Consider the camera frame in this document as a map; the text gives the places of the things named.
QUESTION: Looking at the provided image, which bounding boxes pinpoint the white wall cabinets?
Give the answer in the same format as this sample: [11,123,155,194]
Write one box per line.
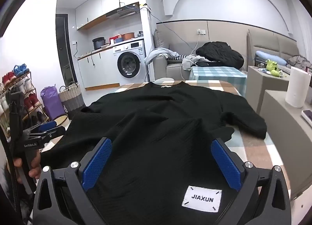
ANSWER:
[75,0,143,30]

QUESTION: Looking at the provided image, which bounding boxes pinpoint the yellow-green toy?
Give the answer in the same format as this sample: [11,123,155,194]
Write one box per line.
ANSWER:
[266,59,281,76]

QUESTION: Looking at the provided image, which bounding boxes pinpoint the black door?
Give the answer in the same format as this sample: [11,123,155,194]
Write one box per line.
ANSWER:
[56,14,78,89]

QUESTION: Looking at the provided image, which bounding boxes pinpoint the wooden shoe rack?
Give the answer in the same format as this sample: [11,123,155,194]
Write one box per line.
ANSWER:
[0,69,50,138]

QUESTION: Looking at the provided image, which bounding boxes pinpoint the blue pillow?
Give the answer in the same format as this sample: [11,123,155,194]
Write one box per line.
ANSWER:
[255,51,287,66]

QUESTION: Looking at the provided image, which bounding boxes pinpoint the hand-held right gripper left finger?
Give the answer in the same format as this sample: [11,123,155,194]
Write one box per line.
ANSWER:
[32,137,115,225]

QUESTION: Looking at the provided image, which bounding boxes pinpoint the grey padded headboard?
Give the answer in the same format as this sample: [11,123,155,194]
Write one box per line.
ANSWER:
[247,30,300,69]

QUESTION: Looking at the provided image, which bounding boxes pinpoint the grey quilted garment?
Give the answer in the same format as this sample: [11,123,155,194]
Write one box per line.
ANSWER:
[286,55,312,70]

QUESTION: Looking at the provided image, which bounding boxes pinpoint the white washing machine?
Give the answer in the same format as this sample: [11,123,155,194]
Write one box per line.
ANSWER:
[113,40,147,84]

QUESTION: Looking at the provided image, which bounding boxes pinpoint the smartphone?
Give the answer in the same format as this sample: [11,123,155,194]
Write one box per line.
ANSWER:
[301,109,312,128]

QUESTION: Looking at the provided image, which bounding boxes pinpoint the row of assorted shoes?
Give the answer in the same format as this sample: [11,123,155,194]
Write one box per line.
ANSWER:
[0,63,49,128]

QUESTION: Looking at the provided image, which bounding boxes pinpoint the grey sofa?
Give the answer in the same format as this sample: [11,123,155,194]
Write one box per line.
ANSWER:
[154,28,246,81]

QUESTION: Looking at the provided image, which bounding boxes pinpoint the woven laundry basket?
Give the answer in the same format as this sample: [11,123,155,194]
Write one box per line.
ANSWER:
[58,82,86,113]

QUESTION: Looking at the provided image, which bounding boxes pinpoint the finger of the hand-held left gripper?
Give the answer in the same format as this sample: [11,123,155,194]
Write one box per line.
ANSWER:
[36,121,58,134]
[43,127,67,141]

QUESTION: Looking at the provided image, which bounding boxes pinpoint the black puffer jacket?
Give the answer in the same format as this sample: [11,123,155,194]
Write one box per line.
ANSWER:
[196,41,245,69]

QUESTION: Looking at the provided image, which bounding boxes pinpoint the white grey clothing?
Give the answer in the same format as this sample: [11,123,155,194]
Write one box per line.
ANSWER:
[182,54,206,70]

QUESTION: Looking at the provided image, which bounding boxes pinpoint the white kitchen base cabinets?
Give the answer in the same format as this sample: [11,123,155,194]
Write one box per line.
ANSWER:
[77,48,120,91]

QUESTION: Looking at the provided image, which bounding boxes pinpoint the steel range hood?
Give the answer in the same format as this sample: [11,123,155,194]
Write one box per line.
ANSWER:
[106,2,140,20]

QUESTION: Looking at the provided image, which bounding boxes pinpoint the brown blue plaid blanket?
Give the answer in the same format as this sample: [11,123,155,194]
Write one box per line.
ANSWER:
[41,80,292,200]

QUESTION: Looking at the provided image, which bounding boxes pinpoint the small beige cabinet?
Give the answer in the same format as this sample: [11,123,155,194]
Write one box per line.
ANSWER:
[247,65,290,116]

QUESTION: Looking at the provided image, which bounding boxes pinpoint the large beige cabinet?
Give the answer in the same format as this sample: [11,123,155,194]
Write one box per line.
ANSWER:
[260,90,312,201]

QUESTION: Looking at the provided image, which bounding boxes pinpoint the teal plaid cloth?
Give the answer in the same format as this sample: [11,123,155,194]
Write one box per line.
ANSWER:
[189,66,248,97]

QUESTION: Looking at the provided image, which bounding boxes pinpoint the person's left hand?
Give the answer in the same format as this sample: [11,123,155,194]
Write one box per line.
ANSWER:
[13,150,42,179]

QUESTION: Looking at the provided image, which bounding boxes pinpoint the white paper towel roll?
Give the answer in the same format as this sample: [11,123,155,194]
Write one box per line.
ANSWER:
[285,66,312,108]

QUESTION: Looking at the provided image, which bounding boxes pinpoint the black cooking pot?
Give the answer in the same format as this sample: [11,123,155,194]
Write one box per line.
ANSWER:
[92,37,106,50]

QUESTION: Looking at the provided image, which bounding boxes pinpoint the light blue garment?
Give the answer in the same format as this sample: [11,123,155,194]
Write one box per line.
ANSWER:
[145,48,178,64]

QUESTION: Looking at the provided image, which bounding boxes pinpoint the grey cushion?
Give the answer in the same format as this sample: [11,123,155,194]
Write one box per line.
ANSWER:
[153,28,170,50]

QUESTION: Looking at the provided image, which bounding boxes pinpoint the black knit sweater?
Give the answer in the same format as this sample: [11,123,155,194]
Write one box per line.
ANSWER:
[40,81,267,225]

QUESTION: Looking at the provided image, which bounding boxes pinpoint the purple plastic bag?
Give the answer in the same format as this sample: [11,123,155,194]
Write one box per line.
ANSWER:
[40,86,66,120]

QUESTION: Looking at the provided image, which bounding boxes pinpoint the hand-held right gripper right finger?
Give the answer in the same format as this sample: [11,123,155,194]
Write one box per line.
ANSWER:
[211,138,292,225]

